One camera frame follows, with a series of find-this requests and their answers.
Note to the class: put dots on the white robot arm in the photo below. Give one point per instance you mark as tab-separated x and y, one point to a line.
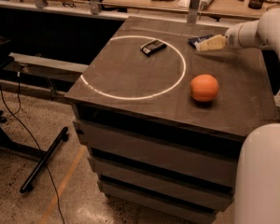
257	187

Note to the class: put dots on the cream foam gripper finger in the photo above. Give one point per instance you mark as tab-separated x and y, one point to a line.
212	42

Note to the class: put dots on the blue rxbar blueberry bar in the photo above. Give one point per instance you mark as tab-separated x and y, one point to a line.
193	41

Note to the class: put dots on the grey metal bracket right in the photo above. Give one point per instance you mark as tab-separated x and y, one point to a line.
193	11

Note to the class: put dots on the black stand base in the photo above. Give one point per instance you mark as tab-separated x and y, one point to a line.
42	156

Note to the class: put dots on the black round container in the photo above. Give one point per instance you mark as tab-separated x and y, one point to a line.
255	4

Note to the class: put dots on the orange fruit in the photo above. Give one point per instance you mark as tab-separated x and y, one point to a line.
204	88

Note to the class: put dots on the grey drawer cabinet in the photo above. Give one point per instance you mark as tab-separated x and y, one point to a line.
150	142

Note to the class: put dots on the black snack bar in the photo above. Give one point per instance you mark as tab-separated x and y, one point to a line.
152	47

